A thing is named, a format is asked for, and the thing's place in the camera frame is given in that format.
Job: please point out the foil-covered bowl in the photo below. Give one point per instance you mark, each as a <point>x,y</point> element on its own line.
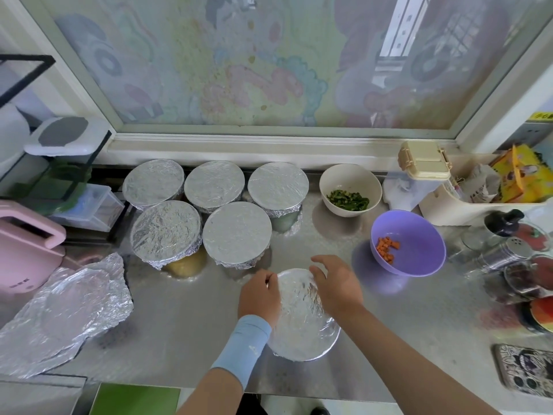
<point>278,186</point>
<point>153,181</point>
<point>166,230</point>
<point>214,184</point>

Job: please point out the beige bowl with greens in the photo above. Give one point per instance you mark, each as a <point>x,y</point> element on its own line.
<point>350,181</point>

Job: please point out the light blue wristband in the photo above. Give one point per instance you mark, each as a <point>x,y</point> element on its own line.
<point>242,350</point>

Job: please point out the pink electric kettle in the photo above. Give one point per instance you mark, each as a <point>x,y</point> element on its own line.
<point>26,250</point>

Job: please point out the yellow bowl with greens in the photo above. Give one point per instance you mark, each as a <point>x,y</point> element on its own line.
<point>187,265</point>

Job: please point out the window with cartoon film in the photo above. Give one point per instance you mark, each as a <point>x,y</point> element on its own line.
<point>259,64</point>

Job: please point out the cream organiser tray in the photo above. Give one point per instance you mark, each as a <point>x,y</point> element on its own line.
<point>454,211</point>

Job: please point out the black metal rack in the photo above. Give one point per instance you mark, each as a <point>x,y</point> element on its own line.
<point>26,58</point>

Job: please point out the black right shoe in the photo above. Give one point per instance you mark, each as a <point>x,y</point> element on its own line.
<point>321,410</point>

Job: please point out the patterned case smartphone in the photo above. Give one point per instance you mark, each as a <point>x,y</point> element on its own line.
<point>525,369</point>

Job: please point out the glass jar red contents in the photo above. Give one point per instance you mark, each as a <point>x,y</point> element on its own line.
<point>531,276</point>

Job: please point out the green floor mat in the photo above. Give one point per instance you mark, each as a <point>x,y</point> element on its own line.
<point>134,399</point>

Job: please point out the stack of aluminium foil sheets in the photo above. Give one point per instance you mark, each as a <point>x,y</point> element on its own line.
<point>60,315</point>

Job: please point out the purple bowl carrot pieces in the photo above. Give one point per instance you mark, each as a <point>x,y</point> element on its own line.
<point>419,246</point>

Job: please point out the person's left hand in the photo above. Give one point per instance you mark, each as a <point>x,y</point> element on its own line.
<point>259,300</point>

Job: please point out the mint green bowl chopped greens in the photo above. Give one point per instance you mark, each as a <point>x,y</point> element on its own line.
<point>285,223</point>

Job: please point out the person's right forearm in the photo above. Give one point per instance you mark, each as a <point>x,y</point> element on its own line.
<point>415,371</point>

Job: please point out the beige round object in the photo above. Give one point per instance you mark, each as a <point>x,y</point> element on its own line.
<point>424,160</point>

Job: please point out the person's right hand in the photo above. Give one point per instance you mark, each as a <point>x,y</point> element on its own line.
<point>339,289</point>

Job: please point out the white plate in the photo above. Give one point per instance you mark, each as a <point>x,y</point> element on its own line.
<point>12,138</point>

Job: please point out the black trousers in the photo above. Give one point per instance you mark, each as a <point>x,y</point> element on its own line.
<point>252,405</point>

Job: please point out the clear glass shaker bottle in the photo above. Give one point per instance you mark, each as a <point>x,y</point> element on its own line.
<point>505,253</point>

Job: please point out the stainless steel countertop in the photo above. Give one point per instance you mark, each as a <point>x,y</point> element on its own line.
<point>406,332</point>

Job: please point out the clear plastic box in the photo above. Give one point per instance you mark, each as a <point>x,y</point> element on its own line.
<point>88,207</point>

